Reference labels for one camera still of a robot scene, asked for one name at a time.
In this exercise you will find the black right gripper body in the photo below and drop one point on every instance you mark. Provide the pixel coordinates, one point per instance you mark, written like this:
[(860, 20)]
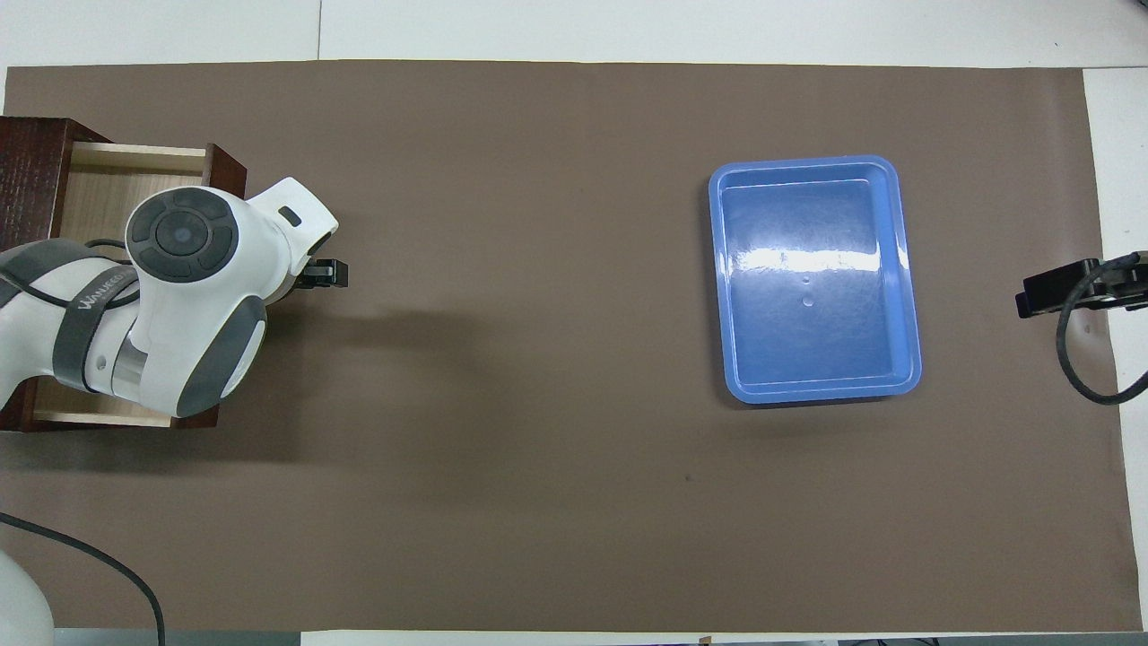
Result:
[(1121, 283)]

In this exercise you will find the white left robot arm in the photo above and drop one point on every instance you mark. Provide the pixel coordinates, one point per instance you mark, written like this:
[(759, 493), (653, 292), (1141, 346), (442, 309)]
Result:
[(179, 305)]

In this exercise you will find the blue plastic tray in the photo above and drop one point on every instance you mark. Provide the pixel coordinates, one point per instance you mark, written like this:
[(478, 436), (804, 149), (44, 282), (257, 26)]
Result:
[(812, 341)]

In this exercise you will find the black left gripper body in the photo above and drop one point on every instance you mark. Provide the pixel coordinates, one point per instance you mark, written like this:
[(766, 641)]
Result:
[(309, 274)]

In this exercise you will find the brown table mat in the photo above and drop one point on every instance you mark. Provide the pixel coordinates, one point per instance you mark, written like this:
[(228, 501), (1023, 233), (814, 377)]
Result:
[(538, 359)]

